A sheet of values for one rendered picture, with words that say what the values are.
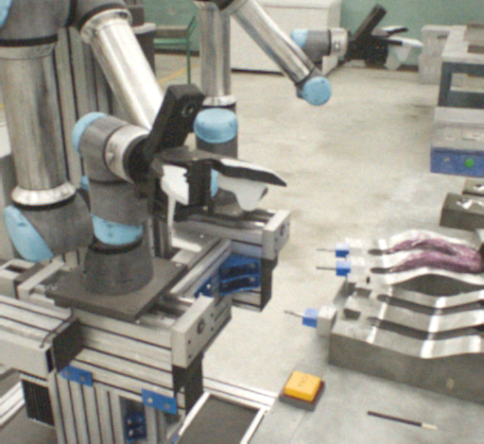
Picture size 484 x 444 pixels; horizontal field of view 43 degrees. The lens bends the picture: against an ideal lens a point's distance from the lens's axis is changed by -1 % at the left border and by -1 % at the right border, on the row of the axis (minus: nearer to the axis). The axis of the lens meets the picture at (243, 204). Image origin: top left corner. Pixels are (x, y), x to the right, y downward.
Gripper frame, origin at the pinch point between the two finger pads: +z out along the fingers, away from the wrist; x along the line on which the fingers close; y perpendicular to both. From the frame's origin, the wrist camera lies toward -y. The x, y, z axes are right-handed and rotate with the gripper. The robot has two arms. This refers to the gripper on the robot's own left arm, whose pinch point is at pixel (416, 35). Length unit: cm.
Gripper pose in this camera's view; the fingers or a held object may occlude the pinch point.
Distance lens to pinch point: 185.2
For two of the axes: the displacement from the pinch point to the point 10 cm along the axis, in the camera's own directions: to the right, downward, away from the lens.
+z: 10.0, -0.2, 0.4
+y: -0.1, 8.5, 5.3
